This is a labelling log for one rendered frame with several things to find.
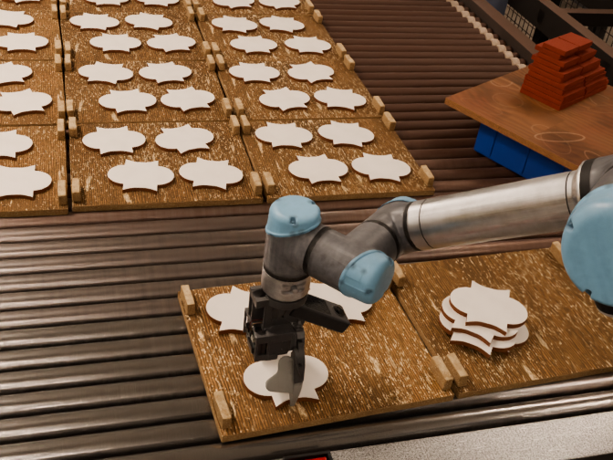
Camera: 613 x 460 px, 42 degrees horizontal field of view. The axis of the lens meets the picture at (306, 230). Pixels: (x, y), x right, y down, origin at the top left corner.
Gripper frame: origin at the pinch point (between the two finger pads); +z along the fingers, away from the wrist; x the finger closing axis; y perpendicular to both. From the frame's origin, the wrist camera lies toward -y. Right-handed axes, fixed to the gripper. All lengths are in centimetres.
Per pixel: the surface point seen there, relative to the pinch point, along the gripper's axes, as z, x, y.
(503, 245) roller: 3, -30, -60
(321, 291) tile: -0.3, -19.2, -13.1
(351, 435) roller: 2.5, 12.4, -7.5
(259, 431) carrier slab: 0.8, 9.4, 7.3
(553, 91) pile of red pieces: -12, -70, -94
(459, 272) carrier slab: 1.2, -21.0, -44.2
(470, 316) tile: -3.3, -4.0, -36.6
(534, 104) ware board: -9, -70, -90
